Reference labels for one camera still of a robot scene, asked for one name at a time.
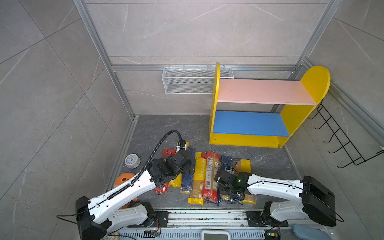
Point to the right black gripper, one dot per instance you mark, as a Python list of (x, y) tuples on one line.
[(221, 189)]

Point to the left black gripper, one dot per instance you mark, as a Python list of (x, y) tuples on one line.
[(189, 169)]

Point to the dark blue end spaghetti bag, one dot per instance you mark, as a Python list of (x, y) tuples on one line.
[(235, 163)]

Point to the yellow end spaghetti bag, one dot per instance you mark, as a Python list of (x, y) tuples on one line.
[(246, 168)]

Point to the red label spaghetti bag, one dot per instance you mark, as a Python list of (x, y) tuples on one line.
[(210, 190)]

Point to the blue Sankara spaghetti bag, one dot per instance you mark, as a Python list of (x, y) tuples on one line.
[(222, 196)]

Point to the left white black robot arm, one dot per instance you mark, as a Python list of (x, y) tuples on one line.
[(104, 214)]

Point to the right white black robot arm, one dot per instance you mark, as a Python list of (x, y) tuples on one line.
[(302, 199)]

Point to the yellow pink blue wooden shelf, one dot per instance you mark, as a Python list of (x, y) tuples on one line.
[(268, 130)]

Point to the yellow label spaghetti bag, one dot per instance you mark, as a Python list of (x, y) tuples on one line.
[(177, 182)]

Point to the blue Barilla spaghetti box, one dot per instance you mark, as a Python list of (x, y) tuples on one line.
[(187, 177)]

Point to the white analog alarm clock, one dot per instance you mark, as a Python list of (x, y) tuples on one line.
[(132, 161)]

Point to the yellow Pastatime spaghetti bag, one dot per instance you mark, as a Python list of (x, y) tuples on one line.
[(199, 179)]

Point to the white digital scale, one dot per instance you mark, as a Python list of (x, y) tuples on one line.
[(215, 235)]

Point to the blue grey cloth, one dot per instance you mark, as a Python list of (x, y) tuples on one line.
[(306, 233)]

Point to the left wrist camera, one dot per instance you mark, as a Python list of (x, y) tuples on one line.
[(182, 144)]

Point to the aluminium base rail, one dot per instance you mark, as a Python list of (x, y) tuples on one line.
[(188, 225)]

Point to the white wire mesh basket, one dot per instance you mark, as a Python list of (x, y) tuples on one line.
[(181, 80)]

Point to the black wire hook rack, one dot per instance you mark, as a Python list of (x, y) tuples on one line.
[(341, 138)]

